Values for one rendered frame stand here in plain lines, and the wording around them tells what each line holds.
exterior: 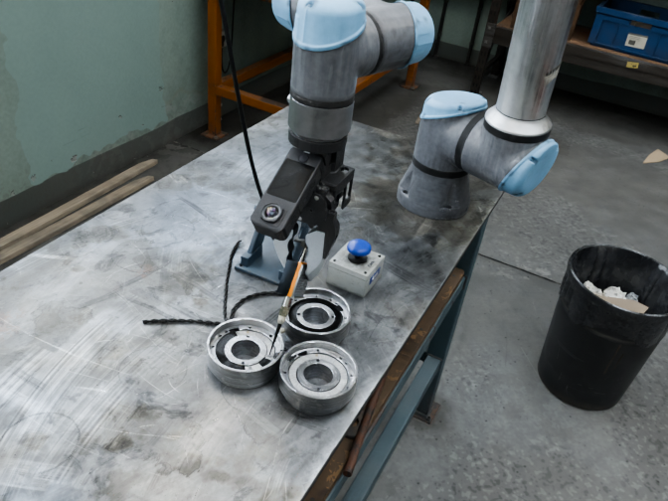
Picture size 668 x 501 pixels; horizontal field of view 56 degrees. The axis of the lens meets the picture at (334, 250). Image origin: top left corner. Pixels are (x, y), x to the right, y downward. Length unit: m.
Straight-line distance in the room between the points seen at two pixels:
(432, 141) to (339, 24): 0.57
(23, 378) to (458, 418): 1.36
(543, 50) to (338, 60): 0.46
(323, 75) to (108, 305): 0.51
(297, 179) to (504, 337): 1.65
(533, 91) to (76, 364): 0.81
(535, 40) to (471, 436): 1.22
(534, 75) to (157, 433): 0.77
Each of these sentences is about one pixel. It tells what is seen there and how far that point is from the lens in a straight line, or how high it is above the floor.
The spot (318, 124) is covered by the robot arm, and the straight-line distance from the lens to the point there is 0.73.
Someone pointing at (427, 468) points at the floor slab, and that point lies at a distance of 1.85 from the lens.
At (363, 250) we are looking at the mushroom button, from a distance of 1.02.
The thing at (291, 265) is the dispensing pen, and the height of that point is 0.95.
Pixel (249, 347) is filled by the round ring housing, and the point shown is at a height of 0.81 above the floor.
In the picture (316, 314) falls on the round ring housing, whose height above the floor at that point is 0.81.
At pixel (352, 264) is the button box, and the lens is 1.03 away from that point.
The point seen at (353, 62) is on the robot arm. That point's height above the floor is 1.23.
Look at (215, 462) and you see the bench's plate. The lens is 0.81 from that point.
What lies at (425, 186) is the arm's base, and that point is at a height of 0.86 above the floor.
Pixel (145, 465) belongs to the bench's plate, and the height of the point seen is 0.80.
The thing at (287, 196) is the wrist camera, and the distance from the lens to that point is 0.74.
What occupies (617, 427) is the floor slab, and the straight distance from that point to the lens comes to 2.18.
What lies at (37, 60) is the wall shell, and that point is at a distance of 2.59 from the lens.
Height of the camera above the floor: 1.45
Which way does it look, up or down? 35 degrees down
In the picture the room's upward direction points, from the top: 8 degrees clockwise
